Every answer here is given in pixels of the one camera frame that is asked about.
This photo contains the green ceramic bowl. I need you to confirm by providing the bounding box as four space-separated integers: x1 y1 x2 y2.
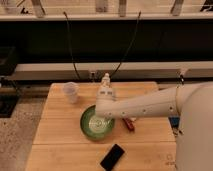
80 105 115 141

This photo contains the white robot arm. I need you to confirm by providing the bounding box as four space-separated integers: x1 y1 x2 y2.
95 82 213 171

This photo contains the blue object behind arm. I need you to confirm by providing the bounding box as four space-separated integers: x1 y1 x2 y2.
169 117 180 127

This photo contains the clear plastic cup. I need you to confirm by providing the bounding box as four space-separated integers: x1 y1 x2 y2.
62 82 79 104

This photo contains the black smartphone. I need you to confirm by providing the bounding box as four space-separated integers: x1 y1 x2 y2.
100 144 125 171

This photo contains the left black cable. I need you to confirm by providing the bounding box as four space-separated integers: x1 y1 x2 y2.
62 11 82 81

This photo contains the black cable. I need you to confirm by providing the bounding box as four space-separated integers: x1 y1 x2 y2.
62 11 82 81
109 10 142 80

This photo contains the red handled tool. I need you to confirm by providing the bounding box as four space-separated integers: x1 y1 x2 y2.
123 118 135 131

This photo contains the right black cable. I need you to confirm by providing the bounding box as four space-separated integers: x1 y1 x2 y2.
109 10 142 80

